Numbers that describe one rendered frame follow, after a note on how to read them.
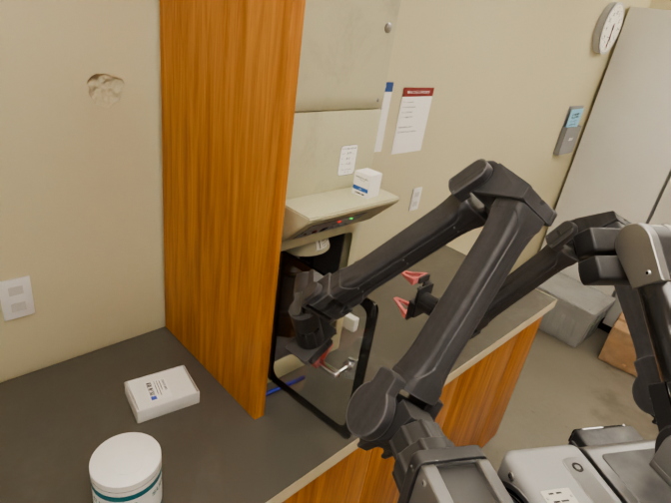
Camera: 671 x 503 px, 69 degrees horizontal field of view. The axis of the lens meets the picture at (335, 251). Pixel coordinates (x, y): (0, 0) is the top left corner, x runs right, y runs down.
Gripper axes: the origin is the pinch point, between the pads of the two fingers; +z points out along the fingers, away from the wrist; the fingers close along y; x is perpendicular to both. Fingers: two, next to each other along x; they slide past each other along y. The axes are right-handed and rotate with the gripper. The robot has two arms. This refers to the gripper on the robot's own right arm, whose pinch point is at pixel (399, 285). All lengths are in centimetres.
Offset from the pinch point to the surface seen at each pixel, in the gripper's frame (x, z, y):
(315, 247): 24.3, 13.6, 13.5
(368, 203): 19.9, 1.1, 30.8
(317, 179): 28.3, 11.8, 34.6
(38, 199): 79, 54, 22
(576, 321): -224, -2, -107
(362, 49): 18, 13, 64
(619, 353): -229, -33, -116
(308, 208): 36.4, 5.1, 31.3
